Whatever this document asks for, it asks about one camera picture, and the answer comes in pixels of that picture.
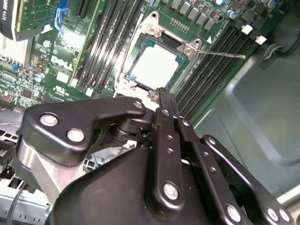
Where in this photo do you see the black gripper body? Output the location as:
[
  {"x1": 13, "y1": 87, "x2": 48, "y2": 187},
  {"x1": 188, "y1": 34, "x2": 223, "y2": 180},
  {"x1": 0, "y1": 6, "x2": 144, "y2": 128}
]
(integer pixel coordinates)
[{"x1": 48, "y1": 145, "x2": 207, "y2": 225}]

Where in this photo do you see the silver topped CPU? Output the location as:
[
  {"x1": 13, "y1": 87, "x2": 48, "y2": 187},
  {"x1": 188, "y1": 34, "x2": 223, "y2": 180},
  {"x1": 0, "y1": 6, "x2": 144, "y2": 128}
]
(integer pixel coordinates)
[{"x1": 128, "y1": 38, "x2": 188, "y2": 89}]

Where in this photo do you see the thin metal locking lever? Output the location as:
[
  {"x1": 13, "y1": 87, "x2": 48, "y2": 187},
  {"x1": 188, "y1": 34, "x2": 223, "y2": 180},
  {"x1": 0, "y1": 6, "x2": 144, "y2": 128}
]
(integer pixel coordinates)
[
  {"x1": 196, "y1": 50, "x2": 246, "y2": 59},
  {"x1": 116, "y1": 14, "x2": 144, "y2": 82}
]

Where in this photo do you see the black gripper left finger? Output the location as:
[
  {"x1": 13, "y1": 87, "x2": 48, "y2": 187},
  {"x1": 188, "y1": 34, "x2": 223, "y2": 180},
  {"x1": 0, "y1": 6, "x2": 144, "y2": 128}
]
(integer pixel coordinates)
[{"x1": 13, "y1": 88, "x2": 188, "y2": 211}]

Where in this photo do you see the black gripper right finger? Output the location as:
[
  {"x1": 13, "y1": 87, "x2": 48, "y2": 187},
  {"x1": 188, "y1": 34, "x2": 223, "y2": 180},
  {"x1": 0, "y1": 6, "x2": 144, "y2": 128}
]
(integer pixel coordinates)
[{"x1": 165, "y1": 89, "x2": 296, "y2": 225}]

